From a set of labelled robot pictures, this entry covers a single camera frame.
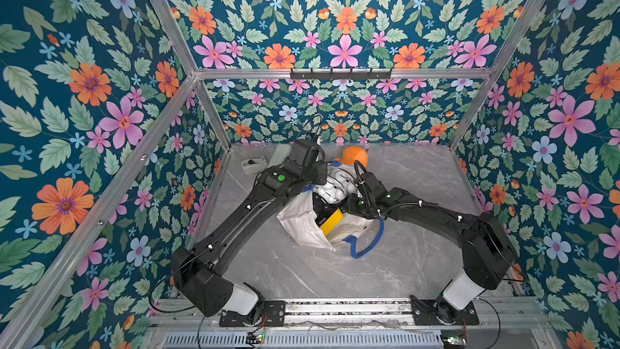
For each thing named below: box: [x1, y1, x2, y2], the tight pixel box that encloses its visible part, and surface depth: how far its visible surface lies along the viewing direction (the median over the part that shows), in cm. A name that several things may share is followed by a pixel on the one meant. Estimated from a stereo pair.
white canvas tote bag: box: [276, 185, 386, 260], surface depth 79 cm
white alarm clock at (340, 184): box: [314, 168, 360, 205], surface depth 88 cm
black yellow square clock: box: [312, 192, 344, 236], surface depth 86 cm
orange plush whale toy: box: [331, 146, 369, 168], surface depth 109 cm
